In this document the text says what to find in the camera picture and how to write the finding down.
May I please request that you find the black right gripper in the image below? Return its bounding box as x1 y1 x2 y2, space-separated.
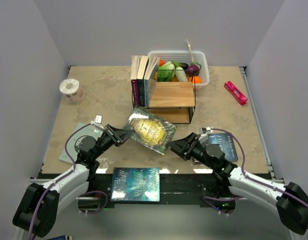
167 132 215 170

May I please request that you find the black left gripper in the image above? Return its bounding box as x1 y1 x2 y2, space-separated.
92 124 135 160

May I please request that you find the green yellow fantasy book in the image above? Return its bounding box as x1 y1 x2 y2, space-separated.
123 106 177 156

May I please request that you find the purple paperback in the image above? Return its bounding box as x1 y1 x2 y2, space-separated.
143 56 160 107

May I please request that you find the purple Treehouse paperback book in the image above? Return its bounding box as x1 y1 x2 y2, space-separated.
130 55 141 107

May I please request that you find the Little Women book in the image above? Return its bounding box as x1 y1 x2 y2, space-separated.
136 55 148 107

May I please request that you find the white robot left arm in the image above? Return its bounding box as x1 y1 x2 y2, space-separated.
13 124 134 240

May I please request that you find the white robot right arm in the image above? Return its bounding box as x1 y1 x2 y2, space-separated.
168 133 308 235

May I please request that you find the dark Wuthering Heights book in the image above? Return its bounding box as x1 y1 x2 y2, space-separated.
201 133 238 162

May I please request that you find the blue book at bottom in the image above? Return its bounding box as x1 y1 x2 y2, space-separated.
111 167 160 203

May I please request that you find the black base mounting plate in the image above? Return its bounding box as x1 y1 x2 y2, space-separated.
88 168 239 213

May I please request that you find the toilet paper roll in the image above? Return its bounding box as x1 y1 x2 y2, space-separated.
59 78 85 105

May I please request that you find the large orange fruit toy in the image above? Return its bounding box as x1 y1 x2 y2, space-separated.
188 75 202 84

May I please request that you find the yellow pepper toy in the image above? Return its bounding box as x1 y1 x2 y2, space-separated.
171 76 179 82

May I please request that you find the pink rectangular box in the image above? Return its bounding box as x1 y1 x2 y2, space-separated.
224 81 248 106

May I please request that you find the green lettuce toy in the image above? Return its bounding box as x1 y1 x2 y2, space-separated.
157 61 175 82

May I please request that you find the white radish toy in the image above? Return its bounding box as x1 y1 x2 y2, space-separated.
175 67 188 82

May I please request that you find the purple onion toy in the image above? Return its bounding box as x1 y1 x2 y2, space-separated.
185 39 201 76

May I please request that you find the dark eggplant toy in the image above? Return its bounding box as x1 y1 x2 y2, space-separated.
180 62 189 70

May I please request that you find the white plastic basket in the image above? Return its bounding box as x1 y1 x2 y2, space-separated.
147 50 210 92

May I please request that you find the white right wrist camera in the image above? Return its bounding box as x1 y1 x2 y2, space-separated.
198 127 212 144

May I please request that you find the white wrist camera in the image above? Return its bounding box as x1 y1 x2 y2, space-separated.
91 115 104 129
198 127 212 144

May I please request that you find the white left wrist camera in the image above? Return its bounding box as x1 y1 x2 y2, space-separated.
91 115 104 129

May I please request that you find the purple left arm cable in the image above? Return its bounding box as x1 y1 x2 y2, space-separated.
27 122 109 240

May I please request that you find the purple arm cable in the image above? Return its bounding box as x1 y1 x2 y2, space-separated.
202 127 308 232
27 122 109 240

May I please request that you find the wooden shelf with wire frame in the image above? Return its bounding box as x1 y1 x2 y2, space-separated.
139 80 196 124

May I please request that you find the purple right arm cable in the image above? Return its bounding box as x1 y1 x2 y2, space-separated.
202 127 308 232

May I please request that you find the aluminium frame rail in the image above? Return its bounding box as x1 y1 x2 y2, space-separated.
12 66 301 240

